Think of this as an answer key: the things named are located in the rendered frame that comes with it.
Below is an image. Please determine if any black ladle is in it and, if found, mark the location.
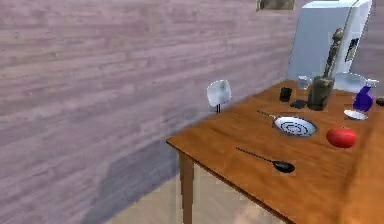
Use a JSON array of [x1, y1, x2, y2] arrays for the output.
[[235, 147, 296, 174]]

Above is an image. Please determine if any brown wooden table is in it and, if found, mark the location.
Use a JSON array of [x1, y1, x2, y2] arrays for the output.
[[165, 79, 384, 224]]

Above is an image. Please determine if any black upright box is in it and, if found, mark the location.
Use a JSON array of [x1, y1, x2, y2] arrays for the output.
[[279, 86, 293, 103]]

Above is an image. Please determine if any silver frying pan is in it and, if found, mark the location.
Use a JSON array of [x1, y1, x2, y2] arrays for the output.
[[256, 110, 318, 138]]

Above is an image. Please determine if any clear glass cup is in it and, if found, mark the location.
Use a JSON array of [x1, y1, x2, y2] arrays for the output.
[[297, 75, 312, 90]]

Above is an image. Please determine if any dark bronze statue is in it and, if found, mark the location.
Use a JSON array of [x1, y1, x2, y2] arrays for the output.
[[306, 27, 345, 112]]

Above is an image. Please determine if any white fridge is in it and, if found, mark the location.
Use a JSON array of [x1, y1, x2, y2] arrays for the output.
[[286, 0, 373, 94]]

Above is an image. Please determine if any red tomato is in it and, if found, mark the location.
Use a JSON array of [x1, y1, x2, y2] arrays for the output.
[[325, 126, 358, 149]]

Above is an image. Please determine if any white bowl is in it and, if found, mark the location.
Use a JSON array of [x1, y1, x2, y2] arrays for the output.
[[334, 71, 380, 94]]

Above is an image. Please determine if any small white plate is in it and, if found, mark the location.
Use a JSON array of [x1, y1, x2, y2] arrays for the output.
[[343, 109, 369, 121]]

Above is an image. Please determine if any framed wall picture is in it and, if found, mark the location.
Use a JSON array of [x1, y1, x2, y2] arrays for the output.
[[256, 0, 296, 12]]

